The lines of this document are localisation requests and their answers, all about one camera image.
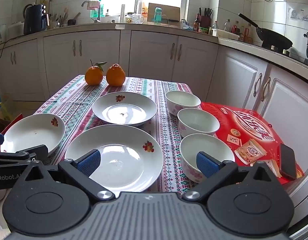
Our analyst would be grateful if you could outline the white plate fruit print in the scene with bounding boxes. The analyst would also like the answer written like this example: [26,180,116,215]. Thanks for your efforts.
[0,114,66,158]
[92,92,157,127]
[65,124,164,193]

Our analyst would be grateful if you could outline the knife block with knives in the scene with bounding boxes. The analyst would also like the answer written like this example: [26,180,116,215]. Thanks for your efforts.
[199,8,213,29]

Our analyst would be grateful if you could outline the glass mug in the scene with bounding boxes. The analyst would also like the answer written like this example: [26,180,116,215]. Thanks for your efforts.
[126,12,144,24]

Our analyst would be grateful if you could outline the orange with green leaves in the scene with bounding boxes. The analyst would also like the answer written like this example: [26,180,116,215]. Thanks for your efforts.
[85,60,108,85]

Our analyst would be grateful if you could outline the small black pot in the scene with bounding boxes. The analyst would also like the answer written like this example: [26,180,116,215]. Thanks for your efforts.
[67,12,81,26]

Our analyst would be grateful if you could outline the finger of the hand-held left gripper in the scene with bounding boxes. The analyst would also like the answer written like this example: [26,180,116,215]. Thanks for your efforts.
[0,144,49,165]

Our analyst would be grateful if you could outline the gas stove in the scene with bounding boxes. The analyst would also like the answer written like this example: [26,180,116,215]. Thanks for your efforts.
[261,44,308,67]

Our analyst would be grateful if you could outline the wooden cutting board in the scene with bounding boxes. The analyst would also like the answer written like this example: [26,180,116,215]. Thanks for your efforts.
[147,3,181,23]

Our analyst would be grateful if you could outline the metal faucet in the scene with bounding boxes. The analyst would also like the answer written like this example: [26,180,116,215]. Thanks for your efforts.
[81,0,102,23]

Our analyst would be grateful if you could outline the black smartphone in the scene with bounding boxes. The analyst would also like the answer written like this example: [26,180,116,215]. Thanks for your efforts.
[279,144,297,180]

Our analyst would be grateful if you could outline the black wok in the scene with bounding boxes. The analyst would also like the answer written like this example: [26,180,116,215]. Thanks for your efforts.
[238,13,293,50]

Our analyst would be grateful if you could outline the yellow oil bottle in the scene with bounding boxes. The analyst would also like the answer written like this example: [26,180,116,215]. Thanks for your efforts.
[244,24,253,43]

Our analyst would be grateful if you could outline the black air fryer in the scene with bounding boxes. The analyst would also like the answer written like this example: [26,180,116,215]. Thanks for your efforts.
[23,4,50,35]

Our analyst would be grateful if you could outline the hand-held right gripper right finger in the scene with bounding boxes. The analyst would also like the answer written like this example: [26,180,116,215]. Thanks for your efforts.
[182,151,277,202]

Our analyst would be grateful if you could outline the utensil holder with utensils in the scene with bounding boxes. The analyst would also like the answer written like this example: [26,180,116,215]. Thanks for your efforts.
[50,7,69,29]

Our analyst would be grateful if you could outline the red cardboard carton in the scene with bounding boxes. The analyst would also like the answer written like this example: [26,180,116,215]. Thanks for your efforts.
[1,114,23,135]

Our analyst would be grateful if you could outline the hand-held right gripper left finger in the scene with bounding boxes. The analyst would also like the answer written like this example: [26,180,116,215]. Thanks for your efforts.
[20,149,115,203]

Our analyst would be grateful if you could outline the red printed gift box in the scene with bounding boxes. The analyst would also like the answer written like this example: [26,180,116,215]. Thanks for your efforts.
[199,102,305,193]

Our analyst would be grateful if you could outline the white plastic tray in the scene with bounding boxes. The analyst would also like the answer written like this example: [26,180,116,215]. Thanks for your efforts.
[212,29,240,41]

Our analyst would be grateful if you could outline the white bowl pink floral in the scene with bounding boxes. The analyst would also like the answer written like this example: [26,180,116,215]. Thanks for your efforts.
[165,91,201,117]
[177,108,220,138]
[180,133,236,183]

